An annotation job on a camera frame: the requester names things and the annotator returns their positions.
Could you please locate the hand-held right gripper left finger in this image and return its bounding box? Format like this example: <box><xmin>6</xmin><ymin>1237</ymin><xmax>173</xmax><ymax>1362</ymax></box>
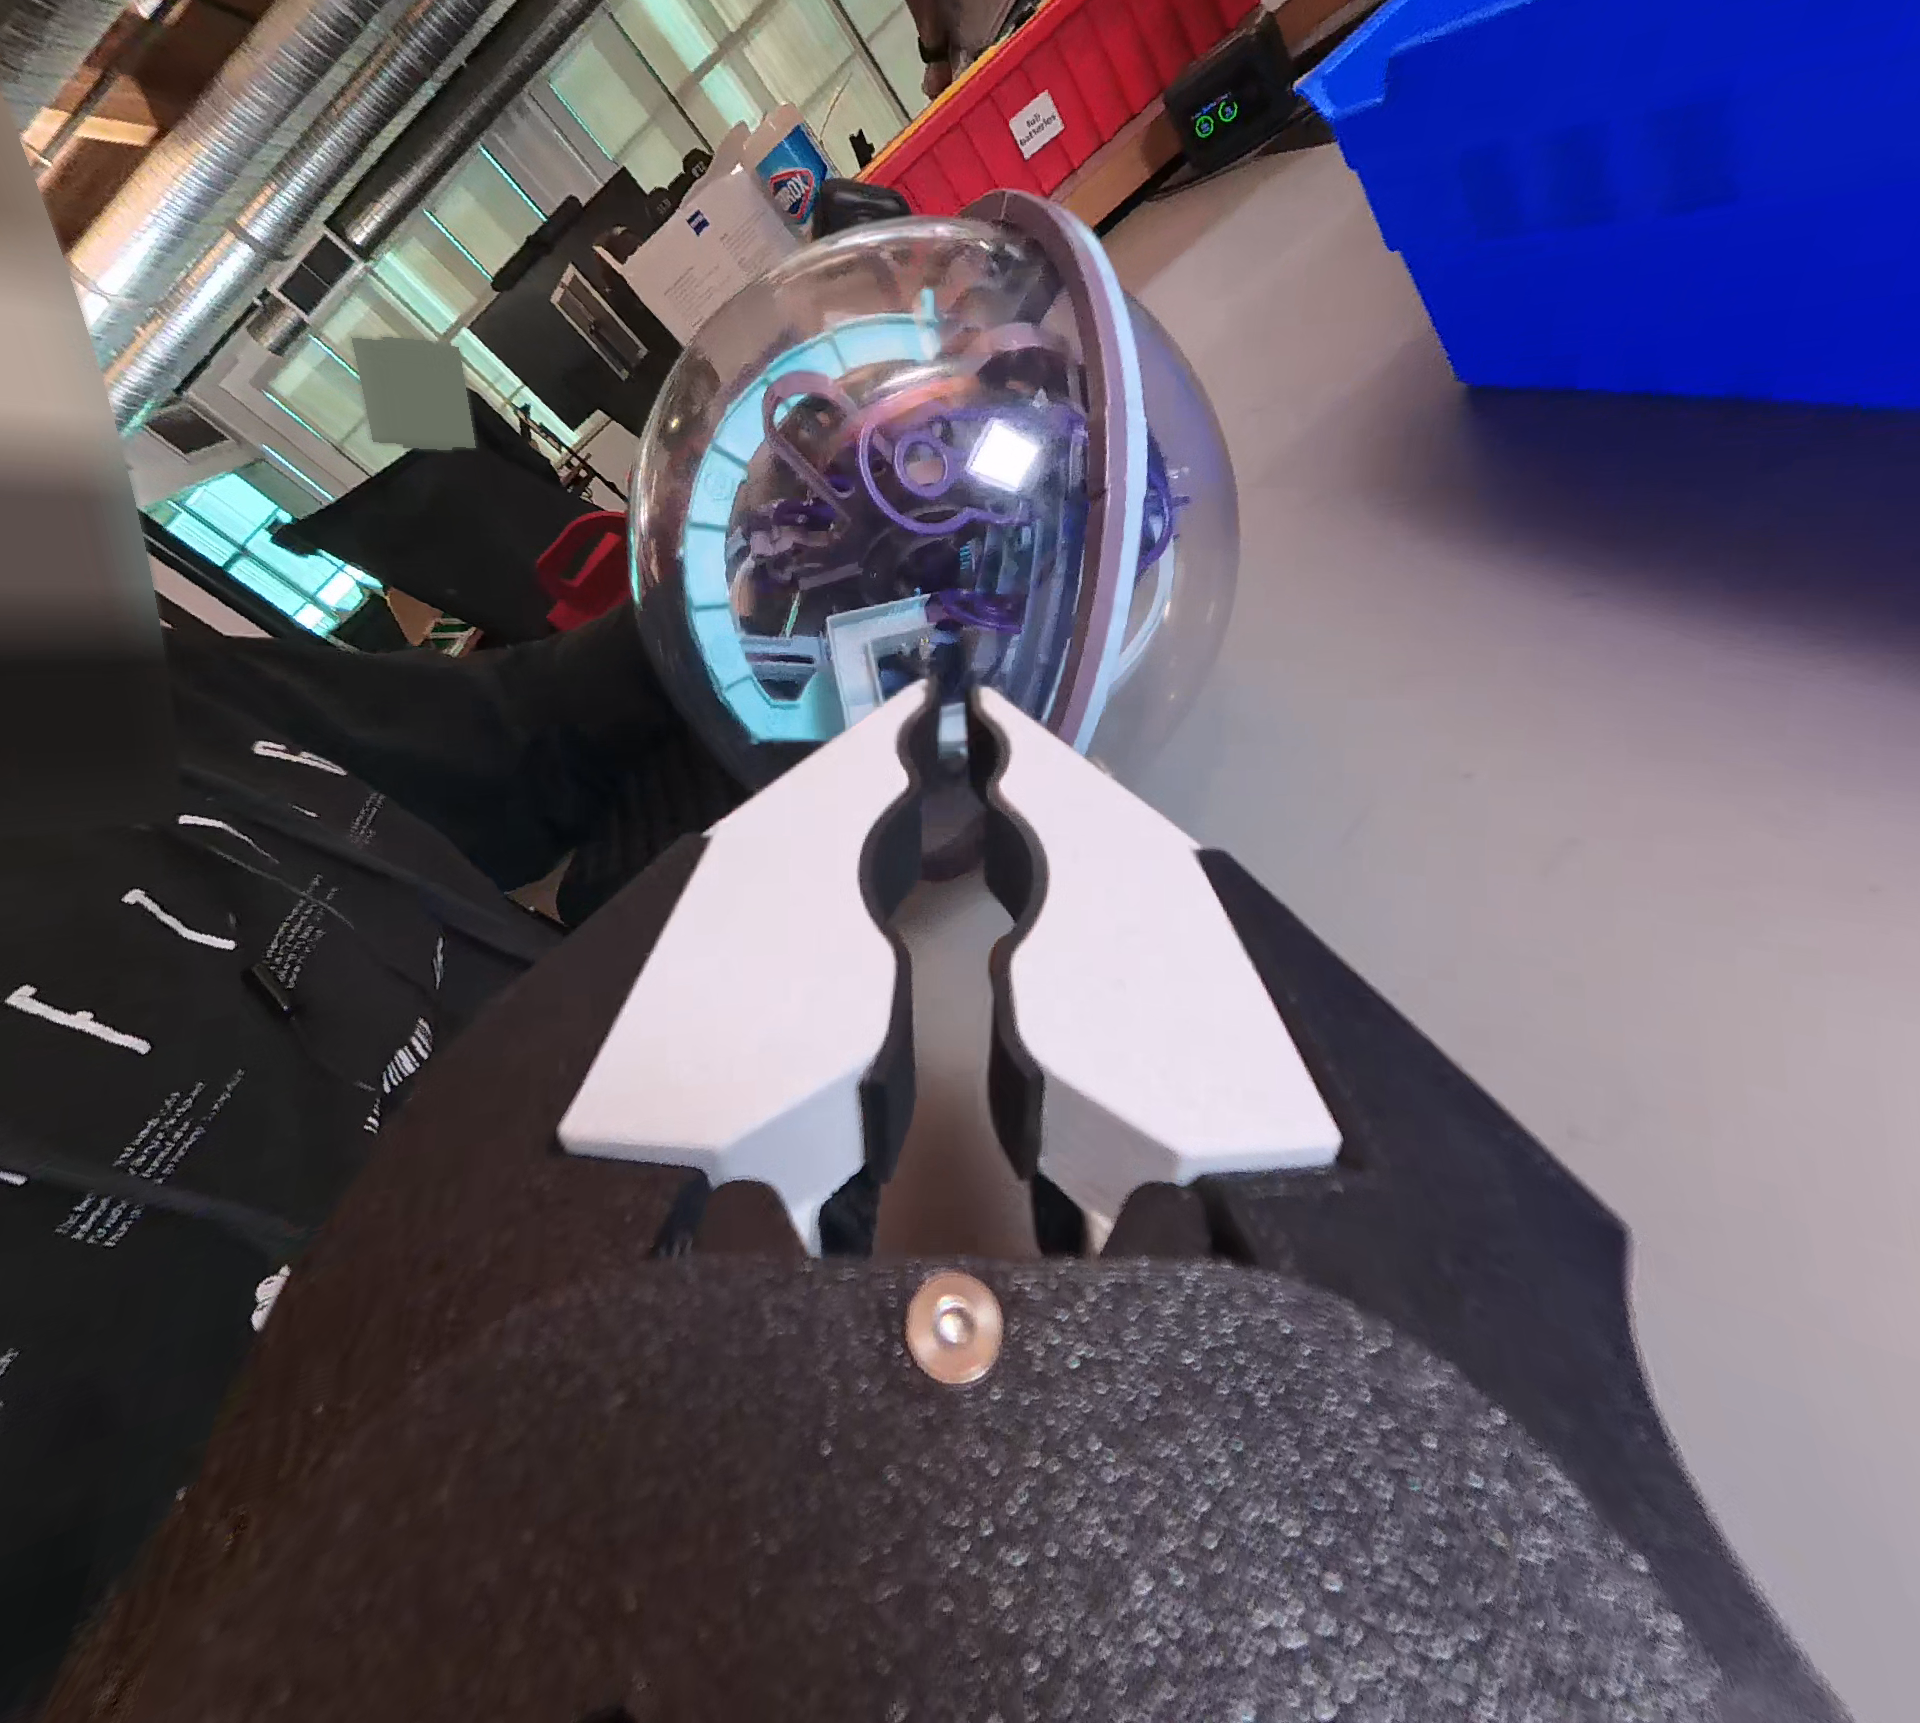
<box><xmin>561</xmin><ymin>682</ymin><xmax>925</xmax><ymax>1259</ymax></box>

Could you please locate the person's left forearm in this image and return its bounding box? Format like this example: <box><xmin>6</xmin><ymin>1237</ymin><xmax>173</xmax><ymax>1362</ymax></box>
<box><xmin>167</xmin><ymin>598</ymin><xmax>738</xmax><ymax>921</ymax></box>

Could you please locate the blue plastic tray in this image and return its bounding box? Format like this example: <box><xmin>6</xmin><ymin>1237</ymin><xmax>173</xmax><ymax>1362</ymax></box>
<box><xmin>1296</xmin><ymin>0</ymin><xmax>1920</xmax><ymax>406</ymax></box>

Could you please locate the red plastic bin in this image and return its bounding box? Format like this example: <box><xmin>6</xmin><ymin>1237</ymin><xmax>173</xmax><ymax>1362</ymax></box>
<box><xmin>867</xmin><ymin>0</ymin><xmax>1261</xmax><ymax>216</ymax></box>

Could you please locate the small black device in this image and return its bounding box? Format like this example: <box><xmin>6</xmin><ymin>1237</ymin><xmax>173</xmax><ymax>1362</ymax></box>
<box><xmin>1170</xmin><ymin>60</ymin><xmax>1299</xmax><ymax>181</ymax></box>

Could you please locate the clear maze ball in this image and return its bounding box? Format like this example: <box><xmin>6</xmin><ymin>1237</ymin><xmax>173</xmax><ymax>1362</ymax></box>
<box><xmin>631</xmin><ymin>192</ymin><xmax>1238</xmax><ymax>779</ymax></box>

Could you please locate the person's black clothing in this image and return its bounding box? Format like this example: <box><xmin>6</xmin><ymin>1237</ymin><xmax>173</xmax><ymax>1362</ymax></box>
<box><xmin>0</xmin><ymin>732</ymin><xmax>556</xmax><ymax>1680</ymax></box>

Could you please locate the black fabric panel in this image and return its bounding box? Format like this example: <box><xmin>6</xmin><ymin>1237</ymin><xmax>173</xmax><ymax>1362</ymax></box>
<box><xmin>272</xmin><ymin>448</ymin><xmax>647</xmax><ymax>650</ymax></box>

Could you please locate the red carry bag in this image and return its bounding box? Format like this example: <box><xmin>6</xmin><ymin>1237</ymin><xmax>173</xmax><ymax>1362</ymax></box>
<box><xmin>543</xmin><ymin>510</ymin><xmax>639</xmax><ymax>635</ymax></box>

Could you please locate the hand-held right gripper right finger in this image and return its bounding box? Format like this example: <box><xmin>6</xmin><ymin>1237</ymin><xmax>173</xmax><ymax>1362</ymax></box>
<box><xmin>974</xmin><ymin>687</ymin><xmax>1346</xmax><ymax>1219</ymax></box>

